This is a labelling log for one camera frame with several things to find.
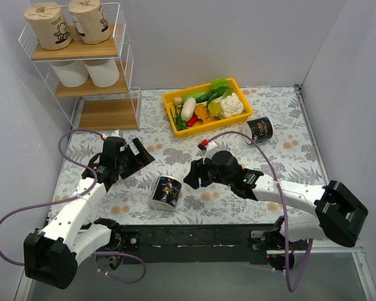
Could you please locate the black roll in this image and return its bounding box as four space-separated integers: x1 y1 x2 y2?
150 176 182 211
242 117 273 143

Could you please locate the white toilet paper roll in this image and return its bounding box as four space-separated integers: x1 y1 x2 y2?
84 58 120 88
50 60 89 88

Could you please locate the brown paper roll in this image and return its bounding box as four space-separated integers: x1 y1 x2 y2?
68 0 111 45
24 2 73 51

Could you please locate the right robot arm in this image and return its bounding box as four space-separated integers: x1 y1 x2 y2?
184 150 368 249

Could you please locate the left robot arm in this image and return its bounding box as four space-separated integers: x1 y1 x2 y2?
23 136 154 289

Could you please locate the green herb sprig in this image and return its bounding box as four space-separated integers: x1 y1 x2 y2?
170 106 189 131

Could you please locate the red chili pepper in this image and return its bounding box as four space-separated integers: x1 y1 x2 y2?
185 115 198 127

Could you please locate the orange yellow pepper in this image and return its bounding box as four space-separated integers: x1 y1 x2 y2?
194 104 208 120

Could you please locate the floral table mat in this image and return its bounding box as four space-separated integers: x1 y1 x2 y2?
48 87 328 226

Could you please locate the yellow plastic bin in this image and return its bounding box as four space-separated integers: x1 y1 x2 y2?
163 78 253 138

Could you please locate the white cauliflower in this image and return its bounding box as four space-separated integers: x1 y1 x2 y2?
220 93 244 119

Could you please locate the small mushroom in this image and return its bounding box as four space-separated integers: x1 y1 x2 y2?
174 97 183 107

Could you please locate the white radish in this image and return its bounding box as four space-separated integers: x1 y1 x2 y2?
180 97 196 122

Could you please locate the green cucumber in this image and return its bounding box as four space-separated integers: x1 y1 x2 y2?
196 91 214 103

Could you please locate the green leafy vegetable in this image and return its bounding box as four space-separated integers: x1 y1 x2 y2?
211 78 229 92

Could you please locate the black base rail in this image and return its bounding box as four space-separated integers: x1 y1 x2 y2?
28 223 336 273

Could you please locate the white wire wooden shelf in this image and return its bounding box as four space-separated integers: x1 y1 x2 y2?
19 2 141 130

